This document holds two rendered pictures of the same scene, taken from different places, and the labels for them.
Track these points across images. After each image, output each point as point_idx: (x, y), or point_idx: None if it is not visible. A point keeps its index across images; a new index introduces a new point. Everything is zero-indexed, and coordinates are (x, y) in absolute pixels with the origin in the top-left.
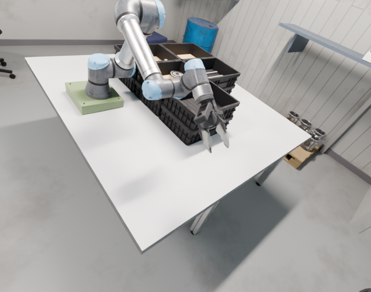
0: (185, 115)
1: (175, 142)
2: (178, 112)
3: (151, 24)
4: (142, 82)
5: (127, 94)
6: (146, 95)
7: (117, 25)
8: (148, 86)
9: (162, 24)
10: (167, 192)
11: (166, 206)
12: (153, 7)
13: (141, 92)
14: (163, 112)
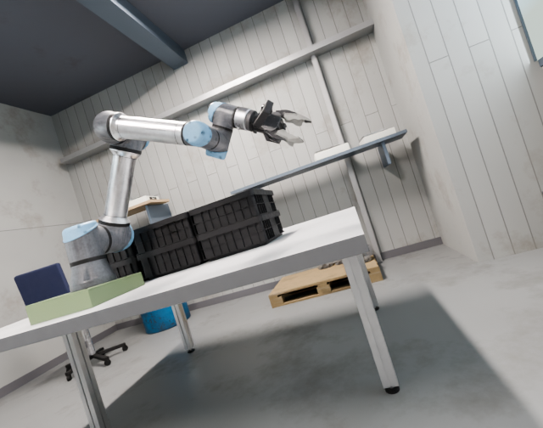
0: (236, 209)
1: (251, 250)
2: (226, 216)
3: None
4: (149, 247)
5: None
6: (196, 136)
7: (110, 126)
8: (193, 123)
9: None
10: (306, 239)
11: (324, 236)
12: None
13: (155, 261)
14: (205, 245)
